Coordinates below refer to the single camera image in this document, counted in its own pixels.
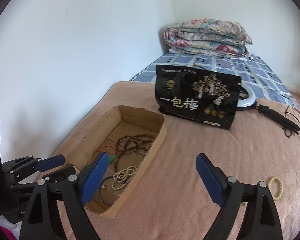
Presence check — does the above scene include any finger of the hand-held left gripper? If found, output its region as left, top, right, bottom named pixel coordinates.
left=36, top=155, right=66, bottom=172
left=41, top=165, right=80, bottom=182

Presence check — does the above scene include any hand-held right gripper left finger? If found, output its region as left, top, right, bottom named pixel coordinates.
left=19, top=152, right=109, bottom=240

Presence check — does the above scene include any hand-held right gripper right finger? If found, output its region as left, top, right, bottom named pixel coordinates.
left=195, top=153, right=283, bottom=240

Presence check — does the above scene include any white bead necklace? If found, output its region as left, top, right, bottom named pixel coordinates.
left=112, top=165, right=137, bottom=191

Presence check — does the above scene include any green pendant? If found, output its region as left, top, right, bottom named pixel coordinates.
left=95, top=146, right=118, bottom=164

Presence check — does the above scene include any brown bead necklace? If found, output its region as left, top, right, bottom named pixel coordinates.
left=112, top=133, right=155, bottom=178

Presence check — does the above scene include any cream bead bracelet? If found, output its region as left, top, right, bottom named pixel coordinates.
left=268, top=177, right=283, bottom=201

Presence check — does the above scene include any cardboard box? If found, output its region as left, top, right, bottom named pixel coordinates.
left=54, top=105, right=167, bottom=219

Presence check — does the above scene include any pink blanket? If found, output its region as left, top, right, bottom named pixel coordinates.
left=54, top=81, right=300, bottom=240

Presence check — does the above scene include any pink and white cloth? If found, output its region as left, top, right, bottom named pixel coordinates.
left=0, top=215, right=23, bottom=240

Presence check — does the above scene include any black snack bag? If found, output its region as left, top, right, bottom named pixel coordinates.
left=155, top=64, right=242, bottom=130

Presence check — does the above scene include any black folded tripod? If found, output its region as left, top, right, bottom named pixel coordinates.
left=255, top=104, right=300, bottom=132

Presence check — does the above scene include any blue checked bedsheet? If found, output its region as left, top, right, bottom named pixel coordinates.
left=129, top=52, right=299, bottom=108

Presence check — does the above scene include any folded floral quilt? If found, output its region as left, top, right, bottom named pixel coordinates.
left=164, top=19, right=253, bottom=57

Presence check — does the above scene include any white ring light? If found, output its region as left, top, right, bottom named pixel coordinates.
left=236, top=84, right=257, bottom=112

